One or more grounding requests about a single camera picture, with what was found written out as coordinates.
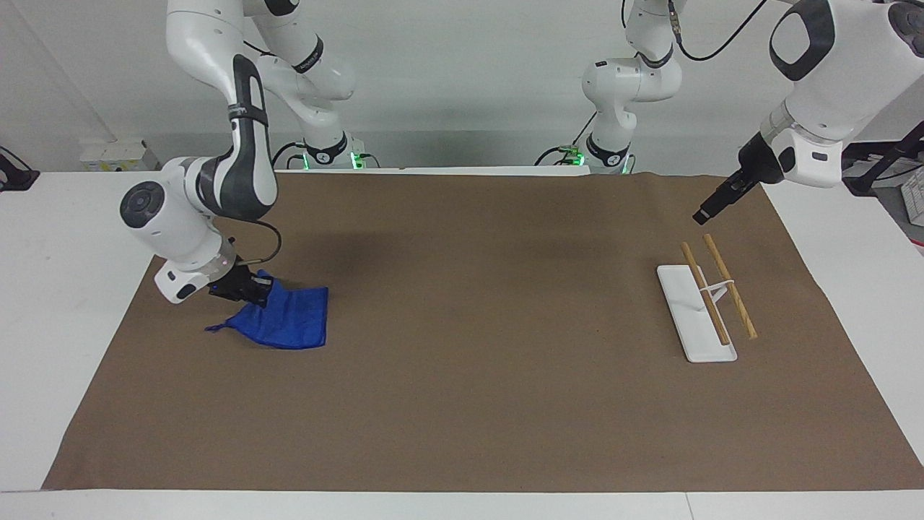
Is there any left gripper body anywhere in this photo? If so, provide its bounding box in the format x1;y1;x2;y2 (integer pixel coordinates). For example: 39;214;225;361
728;132;786;196

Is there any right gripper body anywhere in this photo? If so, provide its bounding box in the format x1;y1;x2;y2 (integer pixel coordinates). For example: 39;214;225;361
208;266;256;305

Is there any blue towel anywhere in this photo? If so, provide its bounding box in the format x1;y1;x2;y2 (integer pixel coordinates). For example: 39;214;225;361
204;270;330;351

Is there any black stand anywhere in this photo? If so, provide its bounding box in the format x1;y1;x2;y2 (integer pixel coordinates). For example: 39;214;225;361
0;146;41;193
841;119;924;196

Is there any white rack with wooden bars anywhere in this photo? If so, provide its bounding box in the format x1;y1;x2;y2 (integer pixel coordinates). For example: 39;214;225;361
656;233;759;363

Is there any white socket box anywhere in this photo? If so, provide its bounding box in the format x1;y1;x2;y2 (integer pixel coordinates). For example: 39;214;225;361
79;138;160;173

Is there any black cable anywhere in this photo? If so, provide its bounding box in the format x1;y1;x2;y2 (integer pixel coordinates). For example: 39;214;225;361
271;141;310;170
533;110;600;167
667;0;770;63
228;220;283;265

